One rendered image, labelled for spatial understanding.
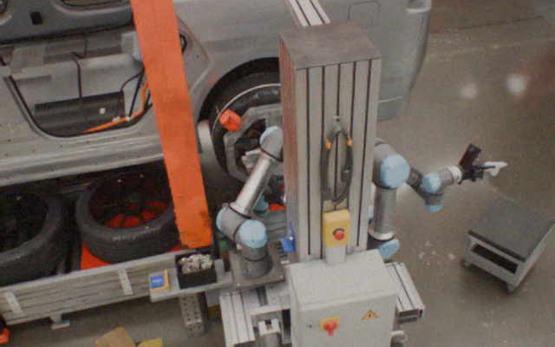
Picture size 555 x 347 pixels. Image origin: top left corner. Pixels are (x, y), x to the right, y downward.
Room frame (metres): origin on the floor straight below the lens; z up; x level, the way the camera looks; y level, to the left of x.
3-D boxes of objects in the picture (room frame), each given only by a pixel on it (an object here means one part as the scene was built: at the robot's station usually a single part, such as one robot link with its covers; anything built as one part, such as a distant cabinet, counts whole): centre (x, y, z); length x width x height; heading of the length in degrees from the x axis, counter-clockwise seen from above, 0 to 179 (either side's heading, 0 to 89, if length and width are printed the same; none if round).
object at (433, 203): (1.80, -0.69, 1.12); 0.11 x 0.08 x 0.11; 23
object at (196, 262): (1.99, 0.43, 0.51); 0.20 x 0.14 x 0.13; 99
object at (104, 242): (2.58, 0.86, 0.39); 0.66 x 0.66 x 0.24
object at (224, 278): (1.99, 0.46, 0.44); 0.43 x 0.17 x 0.03; 101
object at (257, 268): (1.73, 0.09, 0.87); 0.15 x 0.15 x 0.10
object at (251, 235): (1.74, 0.10, 0.98); 0.13 x 0.12 x 0.14; 41
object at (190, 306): (1.98, 0.49, 0.21); 0.10 x 0.10 x 0.42; 11
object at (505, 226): (2.33, -1.38, 0.17); 0.43 x 0.36 x 0.34; 135
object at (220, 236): (2.52, 0.29, 0.26); 0.42 x 0.18 x 0.35; 11
